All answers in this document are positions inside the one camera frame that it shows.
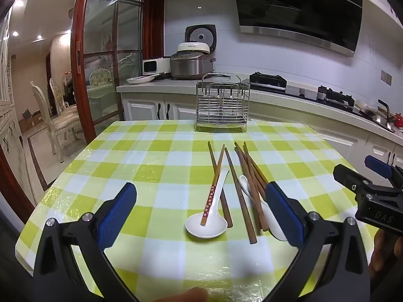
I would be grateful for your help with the white small kitchen appliance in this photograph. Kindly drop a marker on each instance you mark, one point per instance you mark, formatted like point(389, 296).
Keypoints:
point(156, 65)

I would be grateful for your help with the wall outlet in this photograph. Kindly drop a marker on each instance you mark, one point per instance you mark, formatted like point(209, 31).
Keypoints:
point(386, 77)

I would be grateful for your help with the cardboard box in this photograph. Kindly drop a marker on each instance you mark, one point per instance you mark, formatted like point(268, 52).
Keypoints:
point(31, 118)

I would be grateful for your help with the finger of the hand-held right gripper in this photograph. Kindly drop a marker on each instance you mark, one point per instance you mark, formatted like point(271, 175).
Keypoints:
point(349, 179)
point(379, 166)

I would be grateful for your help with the sink faucet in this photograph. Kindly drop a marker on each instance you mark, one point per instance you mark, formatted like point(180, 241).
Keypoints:
point(385, 108)

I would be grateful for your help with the green checked tablecloth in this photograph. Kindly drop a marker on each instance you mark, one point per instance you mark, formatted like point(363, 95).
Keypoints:
point(151, 170)

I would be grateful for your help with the cream carved dining chair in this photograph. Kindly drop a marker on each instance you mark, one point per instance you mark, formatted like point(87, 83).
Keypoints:
point(59, 122)
point(58, 91)

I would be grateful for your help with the black glass cooktop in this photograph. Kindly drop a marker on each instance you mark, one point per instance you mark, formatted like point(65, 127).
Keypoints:
point(292, 92)

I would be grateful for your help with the black glass range hood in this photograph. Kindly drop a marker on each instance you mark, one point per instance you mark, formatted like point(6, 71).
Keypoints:
point(299, 6)

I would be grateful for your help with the white plate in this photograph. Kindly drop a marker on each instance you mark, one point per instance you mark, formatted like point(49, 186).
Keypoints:
point(138, 80)

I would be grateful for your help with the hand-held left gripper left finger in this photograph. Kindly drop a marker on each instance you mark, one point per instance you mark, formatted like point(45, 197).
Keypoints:
point(116, 214)

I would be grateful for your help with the floral patterned wooden chopstick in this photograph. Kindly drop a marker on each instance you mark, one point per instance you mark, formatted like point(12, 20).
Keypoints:
point(214, 185)

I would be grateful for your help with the person's left hand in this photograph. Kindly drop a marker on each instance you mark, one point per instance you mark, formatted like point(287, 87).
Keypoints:
point(193, 295)

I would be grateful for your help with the person's right hand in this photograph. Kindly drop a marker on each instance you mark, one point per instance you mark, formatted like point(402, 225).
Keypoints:
point(384, 251)

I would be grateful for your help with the black gas burner grate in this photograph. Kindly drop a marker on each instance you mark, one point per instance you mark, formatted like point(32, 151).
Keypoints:
point(267, 80)
point(335, 96)

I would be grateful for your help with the small white ceramic spoon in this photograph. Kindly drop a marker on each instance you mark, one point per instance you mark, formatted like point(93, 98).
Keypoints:
point(272, 223)

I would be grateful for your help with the large white ceramic spoon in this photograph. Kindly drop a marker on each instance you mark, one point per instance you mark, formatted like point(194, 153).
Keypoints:
point(217, 226)

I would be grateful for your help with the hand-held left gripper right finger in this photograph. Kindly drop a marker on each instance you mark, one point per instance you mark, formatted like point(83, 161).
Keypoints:
point(285, 214)

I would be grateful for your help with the red wood glass sliding door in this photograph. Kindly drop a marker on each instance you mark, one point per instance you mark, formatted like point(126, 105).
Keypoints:
point(78, 69)

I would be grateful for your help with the white rice cooker open lid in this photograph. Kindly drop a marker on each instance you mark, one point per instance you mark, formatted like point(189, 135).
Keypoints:
point(200, 34)

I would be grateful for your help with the small red object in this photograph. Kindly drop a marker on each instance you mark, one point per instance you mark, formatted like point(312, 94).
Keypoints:
point(399, 121)

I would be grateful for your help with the white carved cabinet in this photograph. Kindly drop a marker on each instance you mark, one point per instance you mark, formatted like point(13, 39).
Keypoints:
point(12, 125)

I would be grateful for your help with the grey rice cooker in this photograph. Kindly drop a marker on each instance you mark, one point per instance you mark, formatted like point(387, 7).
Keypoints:
point(189, 67)

